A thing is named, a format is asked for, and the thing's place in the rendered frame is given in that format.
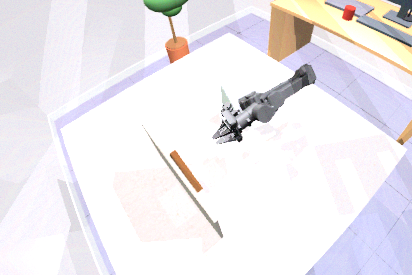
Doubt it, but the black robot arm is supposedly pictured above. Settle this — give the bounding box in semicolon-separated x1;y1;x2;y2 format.
221;63;317;123

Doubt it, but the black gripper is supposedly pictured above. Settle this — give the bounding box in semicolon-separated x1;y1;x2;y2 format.
212;110;254;145

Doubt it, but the wooden picture frame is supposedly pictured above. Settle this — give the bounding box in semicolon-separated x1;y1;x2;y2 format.
169;150;203;193

